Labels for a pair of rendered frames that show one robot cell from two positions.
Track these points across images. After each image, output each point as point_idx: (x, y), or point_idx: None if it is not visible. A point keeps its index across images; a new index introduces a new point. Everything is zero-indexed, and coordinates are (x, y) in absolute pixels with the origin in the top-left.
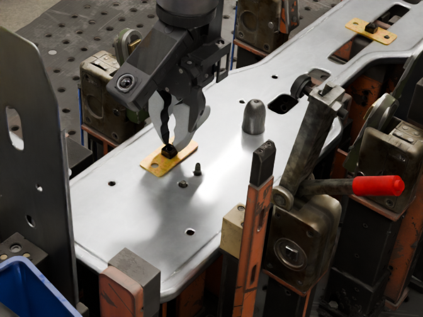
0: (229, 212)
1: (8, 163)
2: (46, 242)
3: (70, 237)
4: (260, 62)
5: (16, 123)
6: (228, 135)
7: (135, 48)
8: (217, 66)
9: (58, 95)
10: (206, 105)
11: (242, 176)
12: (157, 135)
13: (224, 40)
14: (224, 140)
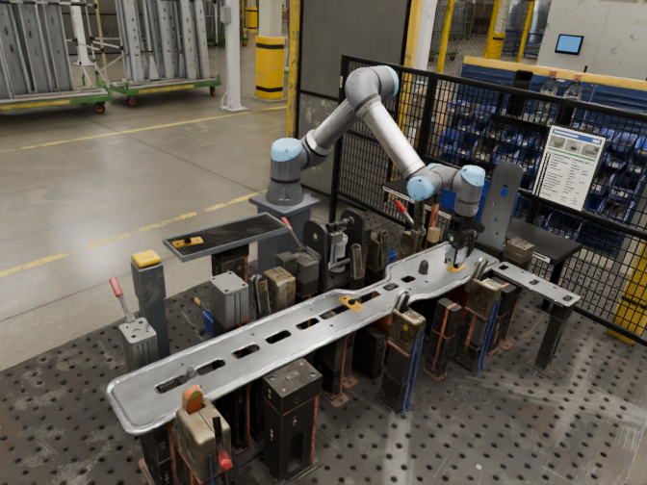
0: (438, 229)
1: (504, 206)
2: (489, 221)
3: (483, 211)
4: (414, 297)
5: (546, 438)
6: (432, 270)
7: (478, 222)
8: (447, 234)
9: (527, 460)
10: (447, 250)
11: (428, 259)
12: (461, 274)
13: (446, 229)
14: (434, 269)
